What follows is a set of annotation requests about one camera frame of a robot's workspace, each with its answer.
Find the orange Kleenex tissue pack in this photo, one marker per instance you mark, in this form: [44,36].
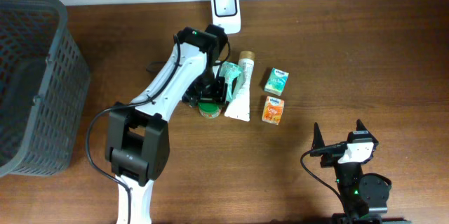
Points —
[273,110]

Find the white barcode scanner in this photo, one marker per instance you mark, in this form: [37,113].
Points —
[227,15]

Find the white tube gold cap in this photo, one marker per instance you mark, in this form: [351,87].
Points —
[239,107]

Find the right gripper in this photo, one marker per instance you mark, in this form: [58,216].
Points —
[334,159]

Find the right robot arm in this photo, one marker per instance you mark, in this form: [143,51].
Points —
[363,195]

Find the mint green wipes pack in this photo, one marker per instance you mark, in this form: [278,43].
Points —
[230,72]

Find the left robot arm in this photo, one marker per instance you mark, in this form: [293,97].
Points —
[137,138]

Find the green lid jar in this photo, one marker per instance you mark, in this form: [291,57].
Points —
[209,110]

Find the grey plastic mesh basket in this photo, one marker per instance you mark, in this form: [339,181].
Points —
[44,84]

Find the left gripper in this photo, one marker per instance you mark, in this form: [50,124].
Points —
[219,95]

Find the green Kleenex tissue pack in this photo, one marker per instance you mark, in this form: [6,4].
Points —
[276,82]

